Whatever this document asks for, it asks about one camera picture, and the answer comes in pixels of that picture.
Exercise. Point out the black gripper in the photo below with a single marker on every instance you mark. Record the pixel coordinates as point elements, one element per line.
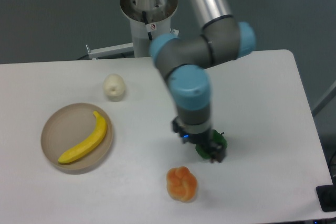
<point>202,139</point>

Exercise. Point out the yellow banana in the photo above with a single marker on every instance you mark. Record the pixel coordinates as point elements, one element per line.
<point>87,145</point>

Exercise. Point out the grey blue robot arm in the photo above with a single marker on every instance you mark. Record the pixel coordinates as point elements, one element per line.
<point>182,63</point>

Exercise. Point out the beige round plate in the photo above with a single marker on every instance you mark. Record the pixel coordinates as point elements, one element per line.
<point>68,127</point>

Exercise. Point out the green bell pepper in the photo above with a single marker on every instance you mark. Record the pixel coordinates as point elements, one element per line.
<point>217,138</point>

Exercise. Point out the orange knotted bread roll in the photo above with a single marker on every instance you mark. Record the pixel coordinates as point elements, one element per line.
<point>181,184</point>

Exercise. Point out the white garlic bulb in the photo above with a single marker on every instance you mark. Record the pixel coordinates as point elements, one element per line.
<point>114,87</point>

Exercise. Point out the black device at table edge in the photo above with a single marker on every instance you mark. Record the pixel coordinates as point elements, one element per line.
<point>326,196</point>

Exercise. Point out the white metal bracket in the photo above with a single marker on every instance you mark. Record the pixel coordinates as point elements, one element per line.
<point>117,51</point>

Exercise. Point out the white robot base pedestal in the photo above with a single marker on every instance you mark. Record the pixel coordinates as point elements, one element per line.
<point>148,20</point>

